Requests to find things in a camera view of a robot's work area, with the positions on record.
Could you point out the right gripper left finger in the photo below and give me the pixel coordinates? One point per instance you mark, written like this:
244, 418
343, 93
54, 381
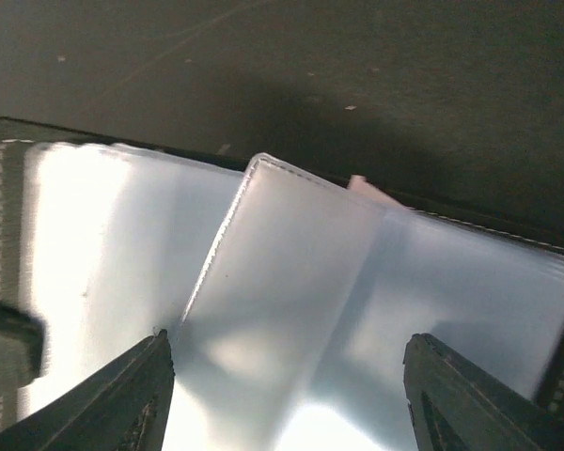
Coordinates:
123, 406

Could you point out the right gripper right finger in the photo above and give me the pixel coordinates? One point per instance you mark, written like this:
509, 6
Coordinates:
455, 405

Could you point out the black leather card holder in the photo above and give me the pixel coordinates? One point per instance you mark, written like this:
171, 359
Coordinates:
288, 300

